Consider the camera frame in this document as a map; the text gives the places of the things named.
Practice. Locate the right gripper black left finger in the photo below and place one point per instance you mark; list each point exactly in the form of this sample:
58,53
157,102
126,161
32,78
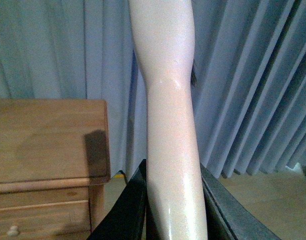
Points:
125,220

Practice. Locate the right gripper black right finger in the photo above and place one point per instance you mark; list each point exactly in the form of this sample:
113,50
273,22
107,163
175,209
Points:
226,218

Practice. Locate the beige hand brush black bristles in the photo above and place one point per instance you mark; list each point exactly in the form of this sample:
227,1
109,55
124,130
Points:
164,43

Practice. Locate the wooden nightstand cabinet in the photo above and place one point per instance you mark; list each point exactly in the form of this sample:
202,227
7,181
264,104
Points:
54,162

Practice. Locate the white drawer knob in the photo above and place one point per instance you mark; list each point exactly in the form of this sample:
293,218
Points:
13,231

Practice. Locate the light grey-blue curtain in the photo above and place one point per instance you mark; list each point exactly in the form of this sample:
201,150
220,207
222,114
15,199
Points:
250,61

